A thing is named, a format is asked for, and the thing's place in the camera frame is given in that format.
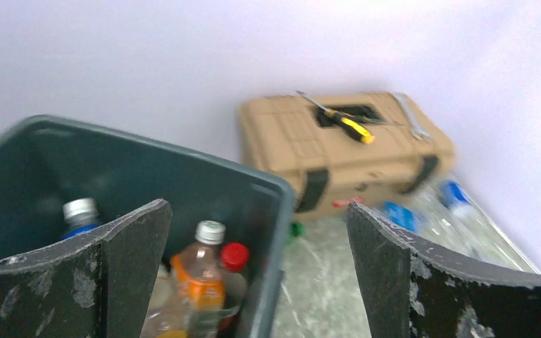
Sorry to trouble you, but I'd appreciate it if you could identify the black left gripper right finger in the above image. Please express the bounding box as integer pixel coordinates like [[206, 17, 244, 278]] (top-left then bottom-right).
[[346, 202, 541, 337]]

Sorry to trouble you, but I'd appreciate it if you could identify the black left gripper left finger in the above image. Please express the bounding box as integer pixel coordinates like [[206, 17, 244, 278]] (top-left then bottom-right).
[[0, 199, 172, 337]]

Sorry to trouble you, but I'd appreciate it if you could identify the blue label water bottle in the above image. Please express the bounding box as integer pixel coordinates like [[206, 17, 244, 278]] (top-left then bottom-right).
[[61, 198, 102, 240]]

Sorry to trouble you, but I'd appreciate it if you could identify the orange juice bottle gold cap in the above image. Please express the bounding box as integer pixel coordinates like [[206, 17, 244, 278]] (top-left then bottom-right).
[[170, 220, 225, 337]]

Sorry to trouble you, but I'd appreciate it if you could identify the small red cap bottle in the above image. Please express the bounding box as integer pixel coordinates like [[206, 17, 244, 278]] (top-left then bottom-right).
[[218, 242, 250, 332]]

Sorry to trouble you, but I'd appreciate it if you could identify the large orange label bottle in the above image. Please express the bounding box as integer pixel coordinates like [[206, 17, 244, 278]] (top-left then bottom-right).
[[139, 263, 189, 338]]

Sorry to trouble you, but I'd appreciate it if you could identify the dark green plastic bin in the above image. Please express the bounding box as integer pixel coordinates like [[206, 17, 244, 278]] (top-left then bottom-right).
[[0, 115, 294, 337]]

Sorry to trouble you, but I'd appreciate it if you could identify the crushed blue label bottle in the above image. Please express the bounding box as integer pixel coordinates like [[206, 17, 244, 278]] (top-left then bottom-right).
[[382, 201, 425, 234]]

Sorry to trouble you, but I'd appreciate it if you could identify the blue label bottle far right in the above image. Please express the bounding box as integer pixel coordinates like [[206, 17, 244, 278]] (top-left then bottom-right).
[[438, 180, 479, 222]]

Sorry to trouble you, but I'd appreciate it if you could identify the green plastic bottle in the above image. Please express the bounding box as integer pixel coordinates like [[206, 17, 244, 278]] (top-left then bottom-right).
[[290, 222, 305, 239]]

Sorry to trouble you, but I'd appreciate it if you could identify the tan plastic toolbox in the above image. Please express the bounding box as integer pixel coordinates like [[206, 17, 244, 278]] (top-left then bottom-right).
[[238, 92, 456, 222]]

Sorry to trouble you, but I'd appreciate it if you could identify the silver open-end wrench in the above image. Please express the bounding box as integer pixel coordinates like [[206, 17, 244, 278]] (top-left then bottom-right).
[[391, 92, 431, 140]]

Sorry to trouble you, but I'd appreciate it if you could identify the yellow black screwdriver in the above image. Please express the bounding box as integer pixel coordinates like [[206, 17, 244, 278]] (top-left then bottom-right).
[[295, 90, 375, 144]]

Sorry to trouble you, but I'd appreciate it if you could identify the thin dark screwdriver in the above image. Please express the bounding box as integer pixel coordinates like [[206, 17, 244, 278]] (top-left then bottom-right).
[[362, 117, 400, 125]]

